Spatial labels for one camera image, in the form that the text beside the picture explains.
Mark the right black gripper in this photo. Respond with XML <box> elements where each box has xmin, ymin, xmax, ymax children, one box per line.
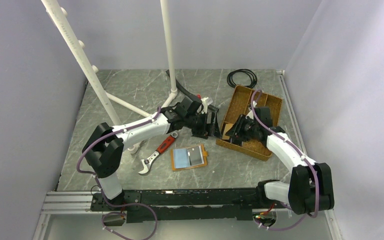
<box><xmin>225</xmin><ymin>114</ymin><xmax>259</xmax><ymax>142</ymax></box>

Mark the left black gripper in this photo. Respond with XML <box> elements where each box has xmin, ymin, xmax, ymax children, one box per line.
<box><xmin>185</xmin><ymin>110</ymin><xmax>222</xmax><ymax>140</ymax></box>

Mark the black VIP credit card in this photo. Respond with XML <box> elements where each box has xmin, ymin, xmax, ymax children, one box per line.
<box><xmin>189</xmin><ymin>151</ymin><xmax>204</xmax><ymax>167</ymax></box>

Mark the brown woven divided tray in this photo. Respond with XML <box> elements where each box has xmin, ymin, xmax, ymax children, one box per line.
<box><xmin>216</xmin><ymin>85</ymin><xmax>283</xmax><ymax>161</ymax></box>

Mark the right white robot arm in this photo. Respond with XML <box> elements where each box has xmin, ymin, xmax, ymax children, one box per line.
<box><xmin>225</xmin><ymin>106</ymin><xmax>335</xmax><ymax>216</ymax></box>

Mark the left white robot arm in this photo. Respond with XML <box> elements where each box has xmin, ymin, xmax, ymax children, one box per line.
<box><xmin>78</xmin><ymin>95</ymin><xmax>222</xmax><ymax>210</ymax></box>

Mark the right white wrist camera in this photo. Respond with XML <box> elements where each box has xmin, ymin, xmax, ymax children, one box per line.
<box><xmin>246</xmin><ymin>111</ymin><xmax>254</xmax><ymax>119</ymax></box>

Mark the red handled adjustable wrench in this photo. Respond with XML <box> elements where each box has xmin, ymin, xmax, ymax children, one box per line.
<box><xmin>138</xmin><ymin>131</ymin><xmax>179</xmax><ymax>175</ymax></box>

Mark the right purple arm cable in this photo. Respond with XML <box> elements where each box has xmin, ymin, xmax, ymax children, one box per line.
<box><xmin>250</xmin><ymin>89</ymin><xmax>322</xmax><ymax>232</ymax></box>

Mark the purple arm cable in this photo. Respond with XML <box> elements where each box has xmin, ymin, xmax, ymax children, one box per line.
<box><xmin>250</xmin><ymin>89</ymin><xmax>322</xmax><ymax>232</ymax></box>
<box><xmin>76</xmin><ymin>105</ymin><xmax>160</xmax><ymax>240</ymax></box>

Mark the black rubber hose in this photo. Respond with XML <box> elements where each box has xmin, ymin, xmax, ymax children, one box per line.
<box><xmin>165</xmin><ymin>69</ymin><xmax>220</xmax><ymax>114</ymax></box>

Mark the coiled black cable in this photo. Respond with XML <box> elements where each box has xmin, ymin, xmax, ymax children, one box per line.
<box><xmin>226</xmin><ymin>68</ymin><xmax>258</xmax><ymax>89</ymax></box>

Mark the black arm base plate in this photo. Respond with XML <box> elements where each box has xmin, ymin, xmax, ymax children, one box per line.
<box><xmin>90</xmin><ymin>187</ymin><xmax>283</xmax><ymax>223</ymax></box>

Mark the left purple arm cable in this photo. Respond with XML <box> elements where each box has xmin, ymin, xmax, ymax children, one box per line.
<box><xmin>76</xmin><ymin>105</ymin><xmax>160</xmax><ymax>240</ymax></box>

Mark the aluminium extrusion rail frame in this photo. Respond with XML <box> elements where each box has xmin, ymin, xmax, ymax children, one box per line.
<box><xmin>32</xmin><ymin>69</ymin><xmax>344</xmax><ymax>240</ymax></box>

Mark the white PVC pipe frame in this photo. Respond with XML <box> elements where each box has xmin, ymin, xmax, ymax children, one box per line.
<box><xmin>41</xmin><ymin>0</ymin><xmax>179</xmax><ymax>126</ymax></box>

